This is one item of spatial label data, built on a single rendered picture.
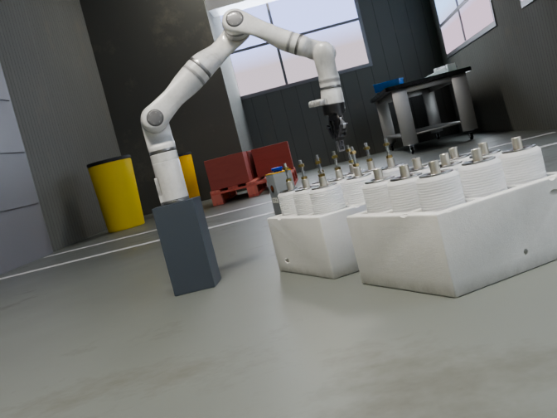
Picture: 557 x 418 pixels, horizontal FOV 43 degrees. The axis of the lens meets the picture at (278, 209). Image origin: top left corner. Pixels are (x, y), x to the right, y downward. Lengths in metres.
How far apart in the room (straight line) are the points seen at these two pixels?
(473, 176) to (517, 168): 0.12
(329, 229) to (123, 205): 5.21
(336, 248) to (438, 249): 0.53
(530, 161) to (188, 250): 1.16
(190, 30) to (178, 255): 6.87
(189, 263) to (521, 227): 1.15
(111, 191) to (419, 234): 5.69
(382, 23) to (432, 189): 8.86
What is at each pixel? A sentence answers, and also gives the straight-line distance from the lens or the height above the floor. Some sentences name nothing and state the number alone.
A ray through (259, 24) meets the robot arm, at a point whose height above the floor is 0.80.
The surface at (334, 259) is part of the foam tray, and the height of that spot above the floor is 0.05.
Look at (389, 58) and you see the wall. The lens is 10.28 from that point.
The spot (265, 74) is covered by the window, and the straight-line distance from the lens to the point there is 10.25.
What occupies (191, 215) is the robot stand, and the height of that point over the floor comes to 0.25.
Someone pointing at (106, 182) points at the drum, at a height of 0.49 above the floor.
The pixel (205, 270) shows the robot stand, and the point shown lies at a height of 0.06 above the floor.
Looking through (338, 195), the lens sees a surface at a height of 0.22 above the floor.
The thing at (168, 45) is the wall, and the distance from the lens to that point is 9.10.
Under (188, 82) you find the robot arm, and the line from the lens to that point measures 2.37.
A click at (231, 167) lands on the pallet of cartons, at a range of 7.07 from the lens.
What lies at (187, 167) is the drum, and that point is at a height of 0.44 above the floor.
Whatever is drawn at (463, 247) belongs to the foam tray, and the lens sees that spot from 1.52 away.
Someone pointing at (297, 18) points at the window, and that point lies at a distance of 10.32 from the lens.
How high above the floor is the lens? 0.38
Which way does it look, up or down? 5 degrees down
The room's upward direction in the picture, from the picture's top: 14 degrees counter-clockwise
